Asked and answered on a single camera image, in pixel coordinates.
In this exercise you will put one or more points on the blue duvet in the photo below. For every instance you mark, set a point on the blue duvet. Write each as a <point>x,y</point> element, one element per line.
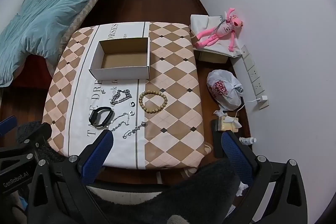
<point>47,16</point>

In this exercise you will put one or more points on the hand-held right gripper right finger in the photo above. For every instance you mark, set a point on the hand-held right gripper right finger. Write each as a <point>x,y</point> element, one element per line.
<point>235,153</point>

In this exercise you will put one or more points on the small white bottle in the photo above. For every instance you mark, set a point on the small white bottle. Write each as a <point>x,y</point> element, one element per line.
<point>246,140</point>

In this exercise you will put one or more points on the crumpled white tissue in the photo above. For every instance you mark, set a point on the crumpled white tissue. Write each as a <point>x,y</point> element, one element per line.
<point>242,188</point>

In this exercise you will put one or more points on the white charger plug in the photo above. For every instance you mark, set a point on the white charger plug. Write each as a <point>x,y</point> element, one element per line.
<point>264,102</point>

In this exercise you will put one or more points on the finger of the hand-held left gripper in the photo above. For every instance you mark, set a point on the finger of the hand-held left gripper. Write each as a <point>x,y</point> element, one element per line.
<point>8,125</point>
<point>39,136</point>

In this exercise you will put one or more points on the person's black fleece clothing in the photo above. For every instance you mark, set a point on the person's black fleece clothing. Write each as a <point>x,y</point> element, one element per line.
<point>197,187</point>

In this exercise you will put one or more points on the black smart band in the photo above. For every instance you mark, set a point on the black smart band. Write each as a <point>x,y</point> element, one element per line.
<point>94,117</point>

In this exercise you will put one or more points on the white cardboard box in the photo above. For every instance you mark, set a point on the white cardboard box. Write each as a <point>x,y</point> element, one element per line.
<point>118,73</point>

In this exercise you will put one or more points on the yellow tissue pack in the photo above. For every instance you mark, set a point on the yellow tissue pack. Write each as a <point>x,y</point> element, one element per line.
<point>227,125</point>

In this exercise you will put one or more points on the pink plush toy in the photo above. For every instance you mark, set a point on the pink plush toy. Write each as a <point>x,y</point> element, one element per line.
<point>223,28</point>

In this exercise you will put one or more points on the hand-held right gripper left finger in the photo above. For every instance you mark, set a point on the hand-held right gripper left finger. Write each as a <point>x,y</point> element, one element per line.
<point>98,153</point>

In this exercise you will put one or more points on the white plastic bag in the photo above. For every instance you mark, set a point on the white plastic bag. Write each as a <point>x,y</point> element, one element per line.
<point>225,98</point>

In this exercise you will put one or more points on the checkered table cover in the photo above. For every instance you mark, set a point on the checkered table cover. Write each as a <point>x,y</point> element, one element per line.
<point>170,82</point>

